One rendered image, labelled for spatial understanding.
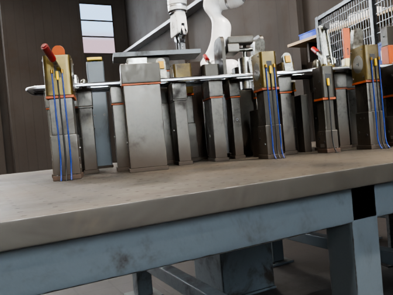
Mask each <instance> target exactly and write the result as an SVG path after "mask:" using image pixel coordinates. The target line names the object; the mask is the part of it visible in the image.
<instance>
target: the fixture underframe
mask: <svg viewBox="0 0 393 295"><path fill-rule="evenodd" d="M388 214H393V181H390V182H387V183H381V184H375V185H370V186H364V187H358V188H352V189H348V190H342V191H335V192H332V193H326V194H320V195H313V196H309V197H303V198H297V199H293V200H287V201H280V202H277V203H271V204H264V205H258V206H254V207H248V208H242V209H238V210H231V211H225V212H219V213H215V214H209V215H203V216H199V217H193V218H187V219H181V220H176V221H170V222H164V223H160V224H154V225H148V226H144V227H138V228H132V229H126V230H121V231H115V232H109V233H105V234H99V235H93V236H86V237H83V238H77V239H70V240H66V241H60V242H54V243H48V244H44V245H37V246H31V247H28V248H21V249H15V250H11V251H5V252H0V295H42V294H47V293H51V292H55V291H59V290H64V289H69V288H72V287H77V286H82V285H85V284H90V283H95V282H99V281H103V280H107V279H112V278H115V277H120V276H125V275H129V274H132V278H133V290H134V291H130V292H127V293H124V295H164V294H163V293H161V292H160V291H158V290H157V289H155V288H154V287H153V286H152V279H151V275H153V276H155V277H156V278H158V279H160V280H161V281H162V282H164V283H166V284H167V285H169V286H171V287H172V288H173V289H175V290H177V291H178V292H180V293H181V294H183V295H227V294H225V293H223V292H221V291H219V290H218V289H216V288H214V287H212V286H210V285H208V284H206V283H204V282H202V281H200V280H198V279H197V278H195V277H193V276H191V275H189V274H187V273H185V272H183V271H182V270H179V269H177V268H176V267H174V266H172V265H173V264H176V263H181V262H186V261H189V260H197V259H202V258H206V257H209V256H214V255H219V254H222V253H227V252H231V251H236V250H239V249H244V248H249V247H252V246H257V245H262V244H265V243H270V242H271V250H272V257H273V267H276V266H280V265H284V264H287V263H291V262H294V260H293V259H289V258H286V257H284V251H283V244H282V240H283V239H289V240H292V241H296V242H300V243H305V244H308V245H312V246H317V247H320V248H324V249H328V254H329V268H330V282H331V289H332V295H384V293H383V286H382V271H381V263H384V264H387V265H391V266H393V248H388V247H384V246H380V243H379V239H381V238H382V236H378V221H377V217H380V218H386V215H388ZM323 229H326V232H327V234H321V233H318V232H315V231H320V230H323Z"/></svg>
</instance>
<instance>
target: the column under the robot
mask: <svg viewBox="0 0 393 295"><path fill-rule="evenodd" d="M194 265H195V278H197V279H198V280H200V281H202V282H204V283H206V284H208V285H210V286H212V287H214V288H216V289H218V290H219V291H221V292H223V293H225V294H227V295H253V294H257V293H260V292H263V291H267V290H271V289H274V288H276V285H274V271H273V257H272V250H271V242H270V243H265V244H262V245H257V246H252V247H249V248H244V249H239V250H236V251H231V252H227V253H222V254H219V255H214V256H209V257H206V258H202V259H197V260H194Z"/></svg>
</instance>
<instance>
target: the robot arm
mask: <svg viewBox="0 0 393 295"><path fill-rule="evenodd" d="M244 2H245V0H204V2H203V7H204V10H205V12H206V13H207V14H208V16H209V17H210V19H211V21H212V34H211V42H210V44H209V47H208V50H207V52H206V55H207V56H208V57H209V59H210V62H211V64H215V60H214V53H213V47H214V42H215V40H216V39H217V38H218V37H219V36H223V38H224V40H225V39H226V38H227V37H228V36H230V35H231V24H230V22H229V21H228V20H227V19H226V18H225V17H224V16H222V11H224V10H227V9H233V8H238V7H240V6H242V5H243V4H244ZM167 5H168V13H169V14H170V16H171V18H170V30H171V38H172V39H173V38H175V40H174V41H175V43H176V48H177V50H183V49H186V48H185V36H186V34H187V32H188V29H187V19H186V14H187V0H167ZM203 64H207V62H206V61H205V60H204V58H203V59H202V60H201V66H202V65H203ZM226 66H227V74H230V73H232V69H233V68H235V67H239V64H238V61H236V60H233V59H227V60H226Z"/></svg>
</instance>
